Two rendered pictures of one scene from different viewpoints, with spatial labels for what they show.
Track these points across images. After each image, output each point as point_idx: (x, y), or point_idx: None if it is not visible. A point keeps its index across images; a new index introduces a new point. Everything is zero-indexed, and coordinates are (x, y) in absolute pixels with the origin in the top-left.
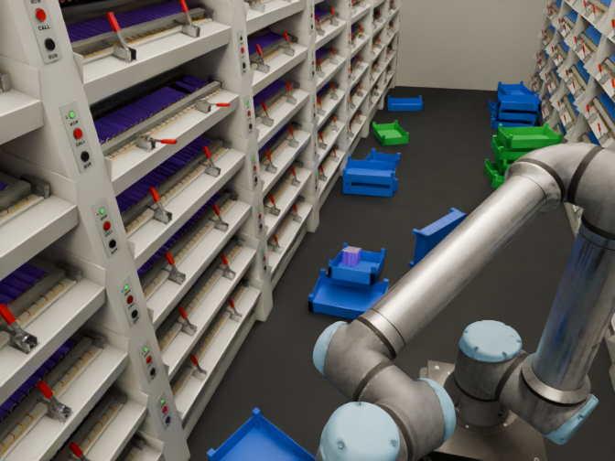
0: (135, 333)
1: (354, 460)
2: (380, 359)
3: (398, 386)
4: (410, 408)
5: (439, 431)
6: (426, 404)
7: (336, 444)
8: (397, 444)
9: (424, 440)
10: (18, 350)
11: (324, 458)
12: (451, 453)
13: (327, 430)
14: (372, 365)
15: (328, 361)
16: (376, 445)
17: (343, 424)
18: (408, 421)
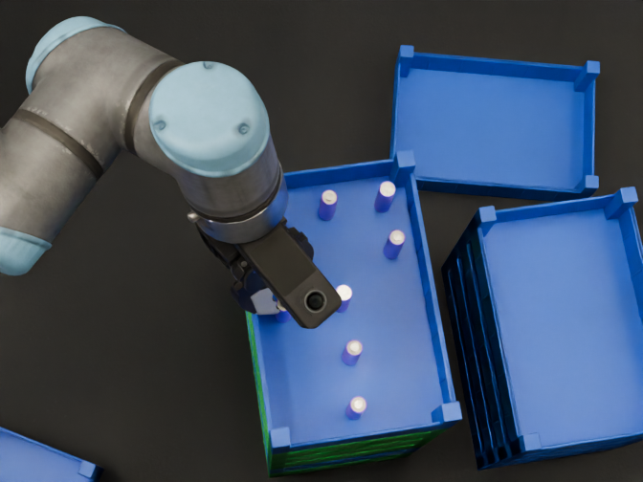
0: None
1: (256, 107)
2: (24, 130)
3: (79, 90)
4: (121, 63)
5: (126, 33)
6: (101, 45)
7: (242, 136)
8: (205, 62)
9: (156, 49)
10: None
11: (250, 163)
12: None
13: (221, 157)
14: (46, 140)
15: (40, 229)
16: (224, 84)
17: (209, 132)
18: (146, 62)
